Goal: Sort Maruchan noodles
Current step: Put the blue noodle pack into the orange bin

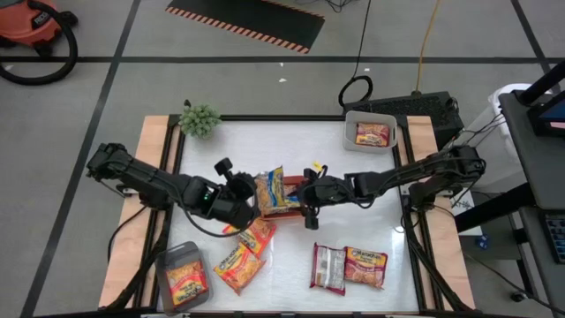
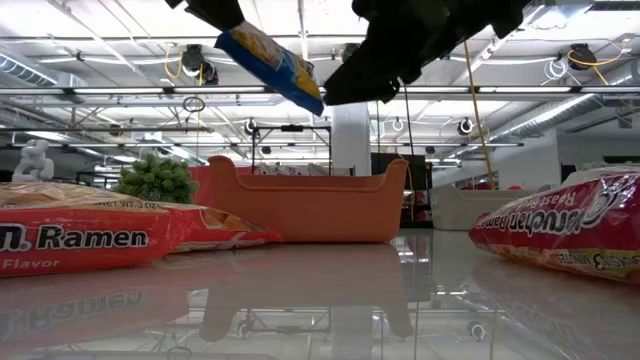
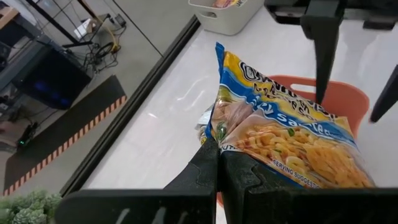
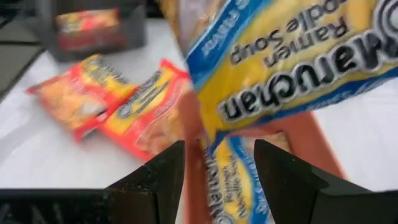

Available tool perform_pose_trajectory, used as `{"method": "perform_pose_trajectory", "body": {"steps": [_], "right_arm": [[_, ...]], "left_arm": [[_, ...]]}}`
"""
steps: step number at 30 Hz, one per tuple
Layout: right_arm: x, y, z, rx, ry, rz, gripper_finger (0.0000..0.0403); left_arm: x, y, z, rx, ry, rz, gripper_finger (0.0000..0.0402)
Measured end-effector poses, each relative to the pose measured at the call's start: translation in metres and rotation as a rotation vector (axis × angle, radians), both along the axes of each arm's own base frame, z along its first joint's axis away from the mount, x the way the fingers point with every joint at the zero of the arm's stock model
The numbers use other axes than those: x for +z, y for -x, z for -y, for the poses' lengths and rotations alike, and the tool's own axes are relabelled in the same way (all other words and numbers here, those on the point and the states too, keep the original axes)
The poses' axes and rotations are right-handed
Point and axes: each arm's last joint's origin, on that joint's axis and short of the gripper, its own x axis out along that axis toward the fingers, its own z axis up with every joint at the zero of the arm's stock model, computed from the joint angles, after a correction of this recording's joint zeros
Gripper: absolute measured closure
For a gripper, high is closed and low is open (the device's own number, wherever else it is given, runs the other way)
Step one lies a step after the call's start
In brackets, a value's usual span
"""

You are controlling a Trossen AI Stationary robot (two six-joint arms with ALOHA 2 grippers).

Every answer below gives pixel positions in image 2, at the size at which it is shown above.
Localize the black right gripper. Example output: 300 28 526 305
323 0 531 106

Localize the blue Maruchan ramen pack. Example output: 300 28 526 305
213 19 326 118

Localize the orange chicken ramen pack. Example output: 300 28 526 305
0 181 177 279
162 202 285 255

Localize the red roast beef ramen pack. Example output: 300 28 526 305
468 167 640 286

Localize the black cabinet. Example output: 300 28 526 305
370 152 431 221

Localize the orange plastic bin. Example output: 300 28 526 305
206 154 410 245

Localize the white plastic bin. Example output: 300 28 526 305
429 183 551 232

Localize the green artificial plant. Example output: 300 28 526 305
113 152 200 205

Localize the white figurine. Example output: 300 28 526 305
10 138 56 184

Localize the black hanging cable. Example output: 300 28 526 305
398 79 417 161

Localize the yellow hanging cable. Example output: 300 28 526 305
462 39 497 191

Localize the silver ventilation duct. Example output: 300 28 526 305
489 64 640 142

